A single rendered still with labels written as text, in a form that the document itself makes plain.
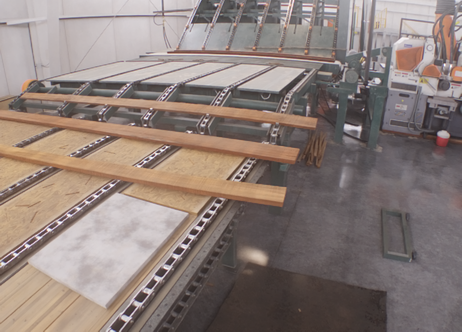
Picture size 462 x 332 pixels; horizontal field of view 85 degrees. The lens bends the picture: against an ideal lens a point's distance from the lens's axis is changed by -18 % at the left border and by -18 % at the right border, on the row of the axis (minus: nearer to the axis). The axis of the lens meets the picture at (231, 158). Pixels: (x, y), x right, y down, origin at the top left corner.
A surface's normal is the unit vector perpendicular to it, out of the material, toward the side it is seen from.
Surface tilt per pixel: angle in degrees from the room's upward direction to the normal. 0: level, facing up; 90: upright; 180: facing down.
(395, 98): 90
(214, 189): 0
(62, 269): 0
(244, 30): 47
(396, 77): 90
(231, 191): 0
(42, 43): 90
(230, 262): 90
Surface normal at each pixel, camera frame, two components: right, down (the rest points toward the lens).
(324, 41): -0.27, -0.33
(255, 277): 0.00, -0.90
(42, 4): -0.37, 0.40
